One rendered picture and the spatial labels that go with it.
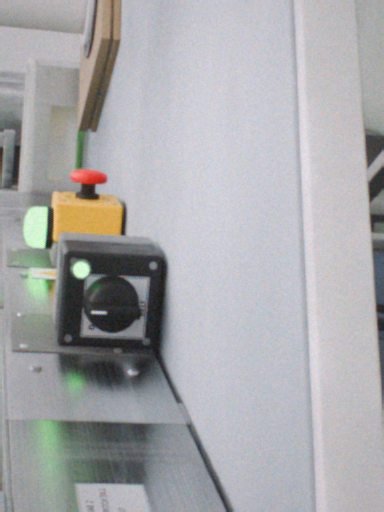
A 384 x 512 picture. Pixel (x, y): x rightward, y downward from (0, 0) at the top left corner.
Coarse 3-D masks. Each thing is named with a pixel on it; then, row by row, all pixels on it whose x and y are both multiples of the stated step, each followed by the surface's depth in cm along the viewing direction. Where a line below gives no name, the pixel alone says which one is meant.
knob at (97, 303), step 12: (108, 276) 93; (96, 288) 91; (108, 288) 91; (120, 288) 91; (132, 288) 93; (84, 300) 92; (96, 300) 91; (108, 300) 91; (120, 300) 91; (132, 300) 92; (96, 312) 90; (108, 312) 90; (120, 312) 90; (132, 312) 90; (96, 324) 92; (108, 324) 92; (120, 324) 92
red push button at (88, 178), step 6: (84, 168) 124; (72, 174) 122; (78, 174) 122; (84, 174) 122; (90, 174) 122; (96, 174) 122; (102, 174) 123; (72, 180) 122; (78, 180) 122; (84, 180) 121; (90, 180) 121; (96, 180) 122; (102, 180) 122; (84, 186) 123; (90, 186) 123; (84, 192) 123; (90, 192) 123
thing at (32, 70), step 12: (36, 72) 166; (36, 84) 166; (36, 96) 167; (24, 108) 182; (36, 108) 167; (24, 120) 182; (36, 120) 167; (24, 132) 183; (24, 144) 183; (24, 156) 183; (24, 168) 168; (24, 180) 168
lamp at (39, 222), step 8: (32, 208) 123; (40, 208) 123; (48, 208) 123; (32, 216) 122; (40, 216) 122; (48, 216) 122; (24, 224) 123; (32, 224) 121; (40, 224) 121; (48, 224) 122; (24, 232) 123; (32, 232) 122; (40, 232) 122; (48, 232) 122; (32, 240) 122; (40, 240) 122; (48, 240) 122; (48, 248) 123
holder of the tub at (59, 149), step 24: (48, 72) 165; (72, 72) 166; (48, 96) 166; (72, 96) 167; (48, 120) 167; (72, 120) 168; (48, 144) 168; (72, 144) 169; (48, 168) 169; (72, 168) 169; (48, 192) 169; (72, 192) 170
